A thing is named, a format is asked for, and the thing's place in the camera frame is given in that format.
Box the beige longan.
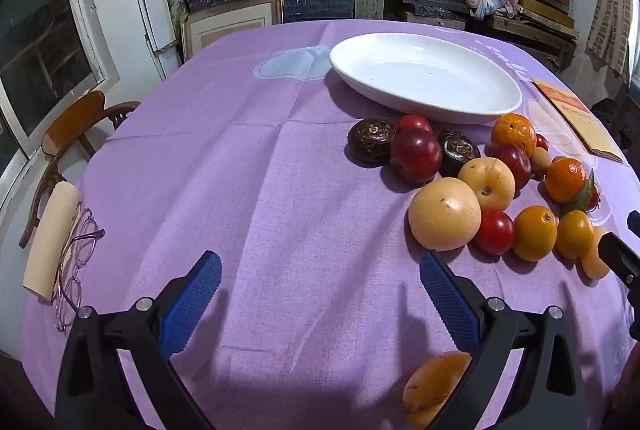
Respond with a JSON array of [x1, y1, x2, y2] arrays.
[[530, 147, 552, 178]]

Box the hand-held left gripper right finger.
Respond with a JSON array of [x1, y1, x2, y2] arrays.
[[419, 251, 587, 430]]

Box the yellow-orange kumquat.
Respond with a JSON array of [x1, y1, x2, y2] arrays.
[[555, 210, 596, 259], [513, 206, 558, 262]]

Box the white-framed window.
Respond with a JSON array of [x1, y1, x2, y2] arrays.
[[0, 0, 118, 156]]

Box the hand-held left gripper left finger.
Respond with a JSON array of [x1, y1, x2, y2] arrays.
[[54, 251, 223, 430]]

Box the white leaning board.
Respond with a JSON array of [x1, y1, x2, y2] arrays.
[[129, 0, 168, 81]]

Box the leafy orange mandarin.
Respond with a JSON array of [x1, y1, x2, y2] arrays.
[[544, 157, 587, 203]]

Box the tan paper notebook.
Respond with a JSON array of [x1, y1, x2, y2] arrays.
[[532, 77, 626, 161]]

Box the small yellow mango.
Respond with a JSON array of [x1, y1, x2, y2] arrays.
[[402, 351, 473, 428]]

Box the light wooden chair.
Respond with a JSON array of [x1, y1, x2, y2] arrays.
[[19, 90, 142, 248]]

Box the dark brown passion fruit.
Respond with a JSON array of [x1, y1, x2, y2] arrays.
[[347, 117, 398, 168], [437, 130, 481, 178]]

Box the dark red plum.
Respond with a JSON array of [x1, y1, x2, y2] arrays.
[[492, 144, 532, 191], [390, 128, 443, 185]]

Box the brick pattern curtain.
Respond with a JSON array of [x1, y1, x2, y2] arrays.
[[586, 0, 636, 78]]

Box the purple printed tablecloth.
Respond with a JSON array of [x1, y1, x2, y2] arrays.
[[20, 20, 640, 430]]

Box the white oval plate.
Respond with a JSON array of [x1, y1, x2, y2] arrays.
[[329, 32, 523, 125]]

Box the loose green leaf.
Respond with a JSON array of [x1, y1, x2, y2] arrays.
[[560, 170, 596, 217]]

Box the thin-rimmed eyeglasses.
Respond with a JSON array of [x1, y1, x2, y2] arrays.
[[54, 208, 106, 333]]

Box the beige roll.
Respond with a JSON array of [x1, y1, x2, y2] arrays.
[[22, 181, 82, 302]]

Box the framed picture in cardboard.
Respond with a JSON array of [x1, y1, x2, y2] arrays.
[[180, 0, 283, 61]]

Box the large yellow pear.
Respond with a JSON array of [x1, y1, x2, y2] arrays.
[[408, 177, 482, 252]]

